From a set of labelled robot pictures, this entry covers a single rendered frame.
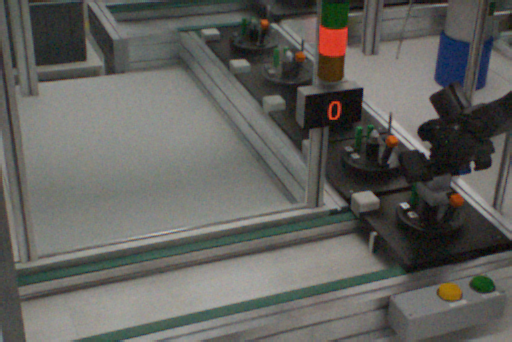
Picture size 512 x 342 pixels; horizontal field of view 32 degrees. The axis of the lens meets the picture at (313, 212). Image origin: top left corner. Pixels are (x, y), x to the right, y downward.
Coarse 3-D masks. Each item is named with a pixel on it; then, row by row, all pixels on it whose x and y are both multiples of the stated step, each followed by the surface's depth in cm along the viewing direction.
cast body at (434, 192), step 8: (440, 176) 171; (448, 176) 172; (416, 184) 176; (424, 184) 173; (432, 184) 171; (440, 184) 172; (448, 184) 173; (416, 192) 177; (424, 192) 174; (432, 192) 171; (440, 192) 172; (448, 192) 172; (432, 200) 172; (440, 200) 172; (448, 200) 173
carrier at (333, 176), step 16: (368, 128) 198; (336, 144) 205; (352, 144) 201; (368, 144) 194; (384, 144) 202; (400, 144) 206; (336, 160) 198; (352, 160) 193; (368, 160) 195; (336, 176) 192; (352, 176) 192; (368, 176) 192; (384, 176) 192; (400, 176) 193; (352, 192) 186; (384, 192) 188; (400, 192) 190
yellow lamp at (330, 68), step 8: (320, 56) 161; (328, 56) 160; (336, 56) 161; (344, 56) 162; (320, 64) 162; (328, 64) 161; (336, 64) 161; (320, 72) 163; (328, 72) 162; (336, 72) 162; (328, 80) 163; (336, 80) 163
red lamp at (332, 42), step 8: (320, 32) 160; (328, 32) 158; (336, 32) 158; (344, 32) 159; (320, 40) 160; (328, 40) 159; (336, 40) 159; (344, 40) 160; (320, 48) 161; (328, 48) 159; (336, 48) 159; (344, 48) 161
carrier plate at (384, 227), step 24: (408, 192) 188; (456, 192) 189; (360, 216) 180; (384, 216) 179; (480, 216) 181; (384, 240) 172; (408, 240) 172; (432, 240) 172; (456, 240) 173; (480, 240) 173; (504, 240) 174; (408, 264) 165; (432, 264) 168
